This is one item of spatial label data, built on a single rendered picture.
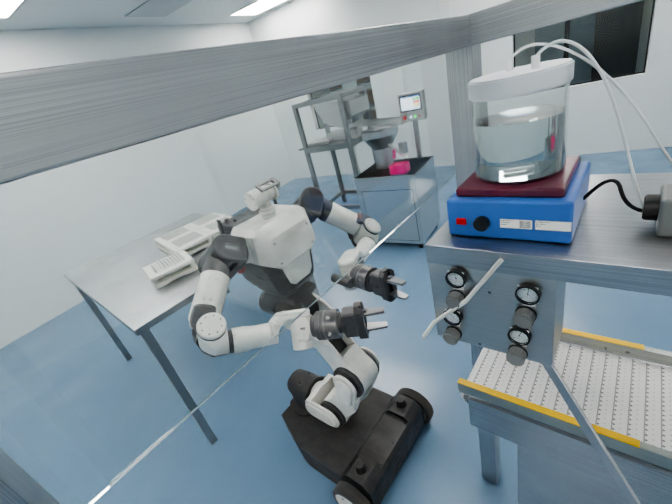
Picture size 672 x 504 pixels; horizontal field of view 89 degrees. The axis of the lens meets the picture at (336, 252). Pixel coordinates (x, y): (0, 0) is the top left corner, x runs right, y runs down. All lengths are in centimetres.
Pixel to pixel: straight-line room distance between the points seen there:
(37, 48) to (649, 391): 561
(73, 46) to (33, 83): 533
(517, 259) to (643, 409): 50
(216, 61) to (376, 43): 27
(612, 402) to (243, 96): 94
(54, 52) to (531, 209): 533
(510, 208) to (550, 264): 11
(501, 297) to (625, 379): 46
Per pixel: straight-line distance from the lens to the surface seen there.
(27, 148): 30
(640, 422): 100
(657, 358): 112
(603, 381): 106
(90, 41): 574
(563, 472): 114
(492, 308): 71
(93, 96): 31
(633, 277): 63
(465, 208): 67
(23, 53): 542
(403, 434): 178
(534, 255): 63
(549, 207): 64
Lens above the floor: 164
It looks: 26 degrees down
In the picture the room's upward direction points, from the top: 15 degrees counter-clockwise
